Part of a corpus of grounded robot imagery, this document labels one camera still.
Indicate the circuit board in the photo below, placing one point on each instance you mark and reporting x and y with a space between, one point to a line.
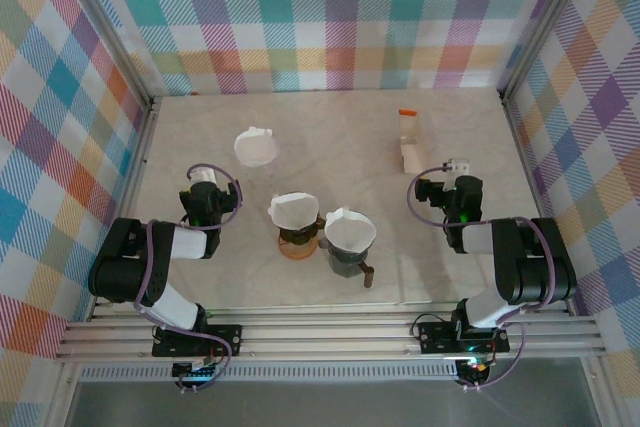
472 367
197 369

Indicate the right circuit board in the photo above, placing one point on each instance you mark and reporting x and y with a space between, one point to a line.
472 367

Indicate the orange glass cup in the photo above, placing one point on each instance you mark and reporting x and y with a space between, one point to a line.
297 253

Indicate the white paper coffee filter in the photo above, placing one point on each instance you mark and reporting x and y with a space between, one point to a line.
350 229
255 147
295 209

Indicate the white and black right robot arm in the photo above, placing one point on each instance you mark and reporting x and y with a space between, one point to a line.
535 262

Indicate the left circuit board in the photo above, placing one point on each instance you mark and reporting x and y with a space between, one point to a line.
197 369

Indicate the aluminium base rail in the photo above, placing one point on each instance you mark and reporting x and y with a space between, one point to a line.
325 334

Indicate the grey metal base panel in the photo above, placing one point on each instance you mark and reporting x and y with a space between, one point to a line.
325 404

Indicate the short aluminium frame post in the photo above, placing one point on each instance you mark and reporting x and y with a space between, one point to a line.
597 392

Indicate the orange and white filter packet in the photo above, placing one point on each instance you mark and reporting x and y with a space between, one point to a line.
412 157

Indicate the aluminium side rail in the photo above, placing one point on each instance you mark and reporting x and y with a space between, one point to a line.
129 197

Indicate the amber plastic coffee dripper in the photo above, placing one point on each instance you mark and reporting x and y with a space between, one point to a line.
297 236

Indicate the colourful checked backdrop cloth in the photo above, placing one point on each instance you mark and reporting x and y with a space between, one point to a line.
320 7
40 147
600 147

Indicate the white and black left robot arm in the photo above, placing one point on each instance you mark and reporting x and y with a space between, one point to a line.
125 257

